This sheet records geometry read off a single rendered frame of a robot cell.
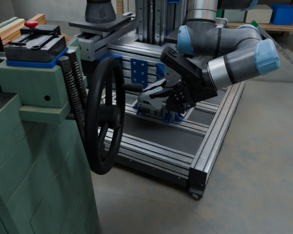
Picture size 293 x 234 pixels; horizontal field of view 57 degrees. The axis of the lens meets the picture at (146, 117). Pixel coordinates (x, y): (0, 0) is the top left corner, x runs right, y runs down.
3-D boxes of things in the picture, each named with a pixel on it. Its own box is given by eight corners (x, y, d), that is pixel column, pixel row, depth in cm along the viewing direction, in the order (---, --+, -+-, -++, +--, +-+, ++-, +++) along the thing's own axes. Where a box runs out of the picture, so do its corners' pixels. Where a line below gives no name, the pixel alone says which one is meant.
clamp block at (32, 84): (62, 109, 59) (54, 72, 54) (5, 104, 61) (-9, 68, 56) (84, 78, 71) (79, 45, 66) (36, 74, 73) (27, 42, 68)
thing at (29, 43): (52, 68, 55) (46, 42, 52) (2, 65, 57) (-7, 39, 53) (75, 45, 66) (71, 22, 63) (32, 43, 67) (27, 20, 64)
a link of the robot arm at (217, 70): (223, 64, 62) (223, 49, 68) (204, 71, 64) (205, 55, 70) (234, 90, 65) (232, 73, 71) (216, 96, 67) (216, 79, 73)
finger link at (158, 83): (146, 110, 79) (174, 100, 75) (136, 94, 76) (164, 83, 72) (148, 103, 82) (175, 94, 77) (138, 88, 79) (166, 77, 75)
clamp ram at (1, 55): (12, 85, 61) (0, 46, 56) (-18, 82, 62) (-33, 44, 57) (32, 68, 68) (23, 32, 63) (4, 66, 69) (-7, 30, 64)
